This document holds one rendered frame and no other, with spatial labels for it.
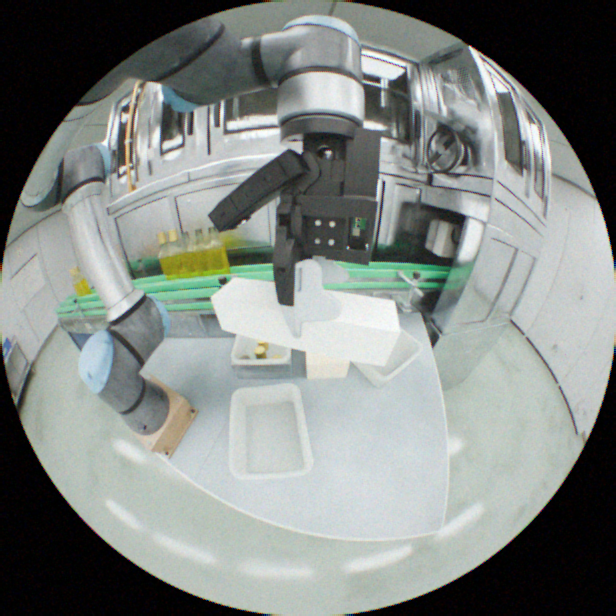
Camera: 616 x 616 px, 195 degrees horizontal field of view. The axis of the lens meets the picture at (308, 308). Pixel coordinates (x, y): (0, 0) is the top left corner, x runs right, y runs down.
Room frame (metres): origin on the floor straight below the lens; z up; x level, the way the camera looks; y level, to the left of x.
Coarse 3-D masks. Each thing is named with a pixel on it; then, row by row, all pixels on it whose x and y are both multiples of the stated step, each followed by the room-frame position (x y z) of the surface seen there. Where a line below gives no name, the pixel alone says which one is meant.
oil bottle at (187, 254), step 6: (186, 246) 0.58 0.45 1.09; (192, 246) 0.59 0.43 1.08; (180, 252) 0.57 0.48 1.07; (186, 252) 0.57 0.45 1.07; (192, 252) 0.57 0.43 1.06; (186, 258) 0.57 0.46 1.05; (192, 258) 0.57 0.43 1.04; (186, 264) 0.57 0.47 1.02; (192, 264) 0.57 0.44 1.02; (186, 270) 0.57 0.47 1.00; (192, 270) 0.57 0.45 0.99; (198, 270) 0.58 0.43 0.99; (192, 276) 0.57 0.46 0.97; (198, 276) 0.57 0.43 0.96
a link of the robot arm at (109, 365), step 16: (96, 336) 0.12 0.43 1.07; (112, 336) 0.15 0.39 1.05; (96, 352) 0.09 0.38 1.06; (112, 352) 0.11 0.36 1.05; (128, 352) 0.14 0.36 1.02; (80, 368) 0.05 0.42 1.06; (96, 368) 0.07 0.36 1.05; (112, 368) 0.09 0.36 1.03; (128, 368) 0.12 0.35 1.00; (96, 384) 0.04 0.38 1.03; (112, 384) 0.07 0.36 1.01; (128, 384) 0.09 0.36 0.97; (112, 400) 0.04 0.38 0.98; (128, 400) 0.06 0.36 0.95
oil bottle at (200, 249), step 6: (198, 246) 0.58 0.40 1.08; (204, 246) 0.58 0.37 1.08; (198, 252) 0.57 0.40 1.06; (204, 252) 0.58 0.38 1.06; (198, 258) 0.57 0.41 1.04; (204, 258) 0.58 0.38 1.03; (198, 264) 0.57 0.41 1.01; (204, 264) 0.58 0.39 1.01; (204, 270) 0.57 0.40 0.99; (210, 270) 0.58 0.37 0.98; (204, 276) 0.57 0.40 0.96
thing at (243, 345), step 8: (240, 336) 0.38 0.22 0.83; (240, 344) 0.36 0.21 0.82; (248, 344) 0.41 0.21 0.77; (256, 344) 0.41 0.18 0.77; (272, 344) 0.41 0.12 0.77; (232, 352) 0.31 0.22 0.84; (240, 352) 0.34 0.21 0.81; (248, 352) 0.37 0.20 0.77; (272, 352) 0.38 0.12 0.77; (280, 352) 0.38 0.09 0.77; (288, 352) 0.32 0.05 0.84; (232, 360) 0.28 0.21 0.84; (240, 360) 0.29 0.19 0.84; (248, 360) 0.29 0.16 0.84; (256, 360) 0.29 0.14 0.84; (264, 360) 0.29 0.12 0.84; (272, 360) 0.29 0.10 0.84; (280, 360) 0.29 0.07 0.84
